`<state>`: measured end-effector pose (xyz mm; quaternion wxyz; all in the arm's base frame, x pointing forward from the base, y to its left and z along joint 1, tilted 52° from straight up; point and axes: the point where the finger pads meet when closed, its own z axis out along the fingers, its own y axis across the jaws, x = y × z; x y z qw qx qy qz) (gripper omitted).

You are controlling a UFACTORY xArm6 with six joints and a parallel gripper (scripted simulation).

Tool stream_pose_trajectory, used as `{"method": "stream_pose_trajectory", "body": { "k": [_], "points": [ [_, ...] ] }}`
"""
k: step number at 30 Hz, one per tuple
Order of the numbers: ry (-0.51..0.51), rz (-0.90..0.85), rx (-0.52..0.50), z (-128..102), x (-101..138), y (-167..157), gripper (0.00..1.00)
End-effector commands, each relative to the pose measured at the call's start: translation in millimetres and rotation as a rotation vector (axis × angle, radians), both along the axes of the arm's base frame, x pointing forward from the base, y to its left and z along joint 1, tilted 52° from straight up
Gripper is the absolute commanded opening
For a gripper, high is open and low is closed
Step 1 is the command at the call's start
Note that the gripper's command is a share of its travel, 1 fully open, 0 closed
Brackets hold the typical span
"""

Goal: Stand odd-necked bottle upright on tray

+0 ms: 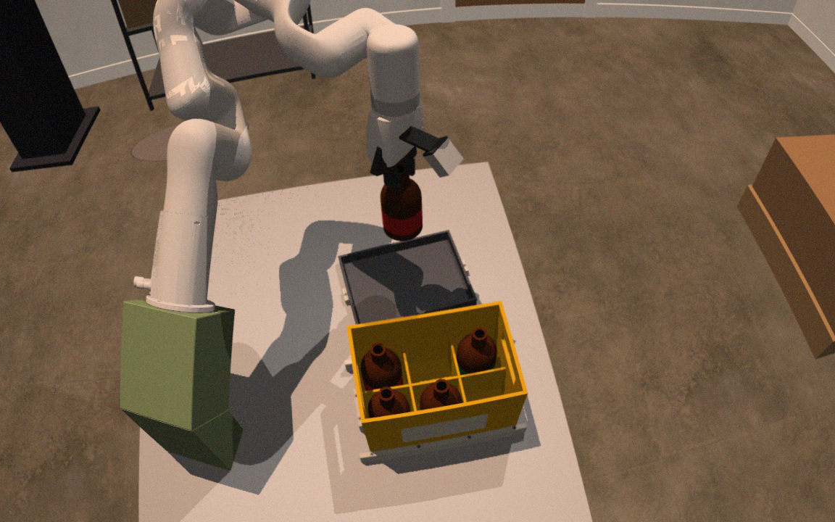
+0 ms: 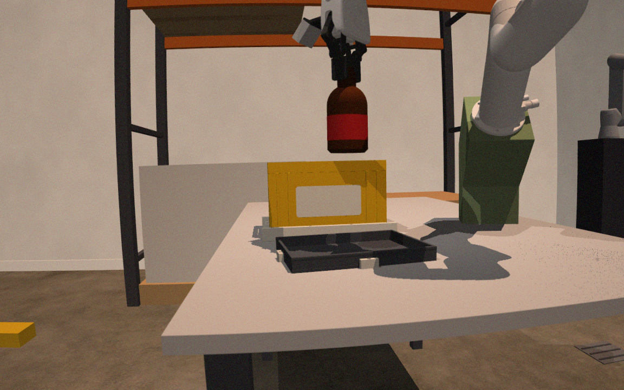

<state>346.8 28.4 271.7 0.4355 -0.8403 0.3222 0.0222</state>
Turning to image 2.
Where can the brown glass bottle with red label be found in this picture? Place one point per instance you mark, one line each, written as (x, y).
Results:
(347, 117)

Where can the yellow divided crate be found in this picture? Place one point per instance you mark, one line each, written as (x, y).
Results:
(327, 192)

